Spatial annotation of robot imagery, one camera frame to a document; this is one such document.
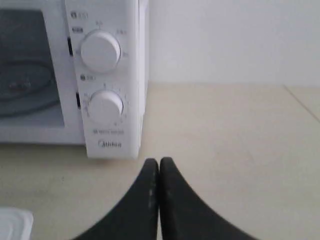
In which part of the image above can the white microwave oven body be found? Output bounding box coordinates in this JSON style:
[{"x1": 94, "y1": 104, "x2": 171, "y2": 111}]
[{"x1": 0, "y1": 0, "x2": 150, "y2": 159}]

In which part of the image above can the glass turntable plate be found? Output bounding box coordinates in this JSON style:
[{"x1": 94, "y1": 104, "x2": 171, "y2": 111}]
[{"x1": 0, "y1": 59, "x2": 60, "y2": 118}]

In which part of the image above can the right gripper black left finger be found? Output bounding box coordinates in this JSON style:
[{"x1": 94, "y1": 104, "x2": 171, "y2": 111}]
[{"x1": 75, "y1": 158, "x2": 159, "y2": 240}]

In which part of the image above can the upper white power knob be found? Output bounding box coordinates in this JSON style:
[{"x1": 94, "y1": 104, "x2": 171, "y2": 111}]
[{"x1": 80, "y1": 30, "x2": 121, "y2": 74}]

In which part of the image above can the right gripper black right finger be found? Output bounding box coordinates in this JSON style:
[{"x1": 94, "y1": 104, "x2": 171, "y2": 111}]
[{"x1": 159, "y1": 157, "x2": 250, "y2": 240}]

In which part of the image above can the white plastic lidded container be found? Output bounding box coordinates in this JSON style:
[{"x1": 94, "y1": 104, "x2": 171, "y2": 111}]
[{"x1": 0, "y1": 207, "x2": 34, "y2": 240}]

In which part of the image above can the lower white timer knob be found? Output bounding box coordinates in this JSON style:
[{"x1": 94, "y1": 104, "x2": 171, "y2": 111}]
[{"x1": 87, "y1": 90, "x2": 124, "y2": 125}]

